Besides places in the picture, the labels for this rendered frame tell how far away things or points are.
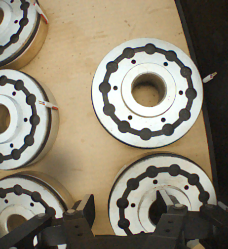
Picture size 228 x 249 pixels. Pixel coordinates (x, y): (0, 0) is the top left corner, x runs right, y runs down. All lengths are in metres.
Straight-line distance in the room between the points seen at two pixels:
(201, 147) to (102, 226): 0.14
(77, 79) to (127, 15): 0.09
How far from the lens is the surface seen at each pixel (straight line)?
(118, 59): 0.18
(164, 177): 0.18
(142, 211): 0.18
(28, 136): 0.20
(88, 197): 0.16
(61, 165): 0.22
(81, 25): 0.24
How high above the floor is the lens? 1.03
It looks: 86 degrees down
